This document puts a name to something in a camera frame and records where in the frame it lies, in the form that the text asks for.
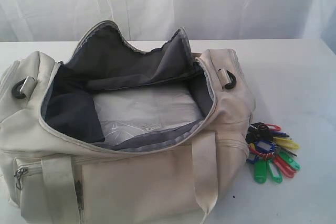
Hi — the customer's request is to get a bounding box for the colourful key tag bunch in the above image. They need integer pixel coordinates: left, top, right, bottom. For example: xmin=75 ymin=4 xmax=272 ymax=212
xmin=245 ymin=122 xmax=301 ymax=184

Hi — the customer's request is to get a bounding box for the white backdrop curtain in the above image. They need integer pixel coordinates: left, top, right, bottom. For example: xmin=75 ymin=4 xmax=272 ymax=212
xmin=1 ymin=0 xmax=335 ymax=41

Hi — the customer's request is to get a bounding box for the cream duffel bag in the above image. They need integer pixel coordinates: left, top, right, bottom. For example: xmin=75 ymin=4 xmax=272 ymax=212
xmin=1 ymin=20 xmax=255 ymax=223

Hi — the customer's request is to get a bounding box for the clear plastic-wrapped white package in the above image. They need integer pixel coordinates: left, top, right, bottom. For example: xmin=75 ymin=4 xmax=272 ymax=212
xmin=93 ymin=83 xmax=202 ymax=146

